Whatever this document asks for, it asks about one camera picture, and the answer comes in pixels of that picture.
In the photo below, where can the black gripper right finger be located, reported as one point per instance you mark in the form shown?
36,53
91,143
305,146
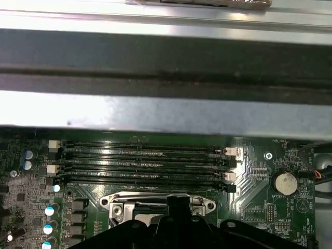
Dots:
184,207

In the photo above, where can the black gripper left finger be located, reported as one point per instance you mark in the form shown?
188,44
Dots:
173,207

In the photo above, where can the metal socket cover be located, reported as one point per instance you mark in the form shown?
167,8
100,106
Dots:
151,209

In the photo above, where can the silver CPU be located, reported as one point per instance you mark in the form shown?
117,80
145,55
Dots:
145,220

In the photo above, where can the metal CPU socket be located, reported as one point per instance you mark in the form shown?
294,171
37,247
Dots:
128,211

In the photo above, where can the green motherboard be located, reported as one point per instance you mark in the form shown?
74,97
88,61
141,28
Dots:
259,207

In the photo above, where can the black grey PC case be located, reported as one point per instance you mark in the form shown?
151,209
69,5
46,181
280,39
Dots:
166,111

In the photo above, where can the silver motherboard screw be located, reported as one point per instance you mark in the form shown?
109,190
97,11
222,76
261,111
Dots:
14,173
268,155

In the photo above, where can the silver coin battery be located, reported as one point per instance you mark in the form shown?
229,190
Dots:
284,183

